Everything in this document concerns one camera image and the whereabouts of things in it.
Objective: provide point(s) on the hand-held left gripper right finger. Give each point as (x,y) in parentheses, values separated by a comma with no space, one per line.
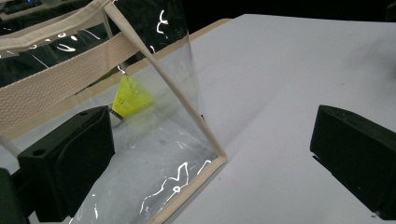
(358,149)

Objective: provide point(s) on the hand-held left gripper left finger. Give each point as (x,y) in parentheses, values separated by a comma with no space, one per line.
(71,161)

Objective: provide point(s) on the transparent tote bag beige trim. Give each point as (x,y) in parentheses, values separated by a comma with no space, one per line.
(155,149)

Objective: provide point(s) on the yellow shuttlecock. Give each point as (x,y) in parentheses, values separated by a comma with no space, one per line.
(132,96)

